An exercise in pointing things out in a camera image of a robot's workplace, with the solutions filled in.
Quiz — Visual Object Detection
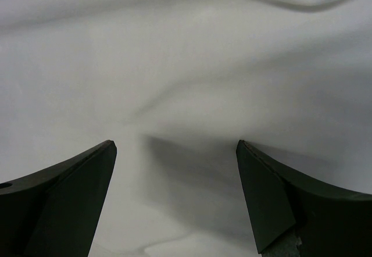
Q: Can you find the white Coca-Cola t-shirt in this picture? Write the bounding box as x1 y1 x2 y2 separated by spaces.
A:
1 0 371 256

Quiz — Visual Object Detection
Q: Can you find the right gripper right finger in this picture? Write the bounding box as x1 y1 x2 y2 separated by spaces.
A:
236 140 371 257

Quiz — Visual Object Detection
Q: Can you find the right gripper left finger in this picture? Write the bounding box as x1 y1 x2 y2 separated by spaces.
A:
1 140 117 257

